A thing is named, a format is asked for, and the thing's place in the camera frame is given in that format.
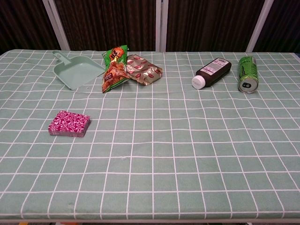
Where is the white brown snack packet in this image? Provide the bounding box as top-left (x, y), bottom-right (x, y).
top-left (126, 54), bottom-right (163, 86)

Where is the green orange snack bag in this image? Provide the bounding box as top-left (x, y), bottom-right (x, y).
top-left (101, 44), bottom-right (131, 94)

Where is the mint green plastic dustpan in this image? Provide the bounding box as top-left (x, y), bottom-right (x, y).
top-left (52, 50), bottom-right (105, 91)

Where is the green white grid tablecloth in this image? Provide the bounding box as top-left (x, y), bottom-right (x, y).
top-left (0, 49), bottom-right (300, 221)

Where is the white partition frame post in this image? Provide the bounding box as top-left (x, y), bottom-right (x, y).
top-left (245, 0), bottom-right (275, 53)
top-left (155, 0), bottom-right (167, 53)
top-left (42, 0), bottom-right (71, 51)

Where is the brown bottle white cap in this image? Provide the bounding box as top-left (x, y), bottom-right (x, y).
top-left (191, 57), bottom-right (233, 90)

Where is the green drink can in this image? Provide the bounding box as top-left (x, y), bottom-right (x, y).
top-left (238, 56), bottom-right (259, 94)

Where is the pink glittery pouch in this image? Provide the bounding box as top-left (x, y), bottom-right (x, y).
top-left (48, 110), bottom-right (91, 139)

